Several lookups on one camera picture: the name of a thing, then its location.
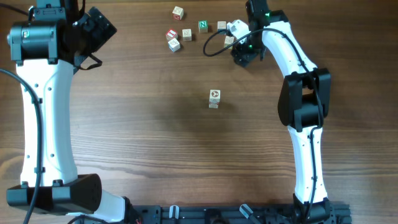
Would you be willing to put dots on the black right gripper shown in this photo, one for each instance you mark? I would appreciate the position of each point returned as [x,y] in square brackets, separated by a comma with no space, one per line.
[241,56]

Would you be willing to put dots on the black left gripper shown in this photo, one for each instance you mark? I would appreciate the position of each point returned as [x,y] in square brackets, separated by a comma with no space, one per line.
[103,29]

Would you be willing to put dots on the yellow-sided S block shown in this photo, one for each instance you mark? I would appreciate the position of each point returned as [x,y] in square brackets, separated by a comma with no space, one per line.
[228,42]

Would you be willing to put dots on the green N block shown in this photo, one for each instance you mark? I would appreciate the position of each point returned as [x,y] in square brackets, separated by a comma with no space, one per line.
[203,26]

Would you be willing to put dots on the white mushroom picture block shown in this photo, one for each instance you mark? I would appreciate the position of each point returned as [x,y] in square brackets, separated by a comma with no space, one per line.
[213,105]

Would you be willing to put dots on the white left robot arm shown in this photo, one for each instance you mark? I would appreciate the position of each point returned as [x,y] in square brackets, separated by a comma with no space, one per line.
[48,49]

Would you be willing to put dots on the white plain block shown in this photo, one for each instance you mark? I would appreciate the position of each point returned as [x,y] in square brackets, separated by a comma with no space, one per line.
[187,35]

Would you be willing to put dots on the white blue-sided block left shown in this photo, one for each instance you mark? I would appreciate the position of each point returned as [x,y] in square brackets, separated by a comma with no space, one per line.
[174,45]

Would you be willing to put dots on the red I block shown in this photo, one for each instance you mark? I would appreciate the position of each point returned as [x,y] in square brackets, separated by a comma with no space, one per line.
[171,34]

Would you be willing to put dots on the red-sided block top left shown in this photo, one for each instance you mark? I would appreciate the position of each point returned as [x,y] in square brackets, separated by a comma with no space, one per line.
[178,13]

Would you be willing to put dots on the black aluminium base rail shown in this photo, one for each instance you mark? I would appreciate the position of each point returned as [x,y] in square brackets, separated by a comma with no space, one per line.
[154,214]

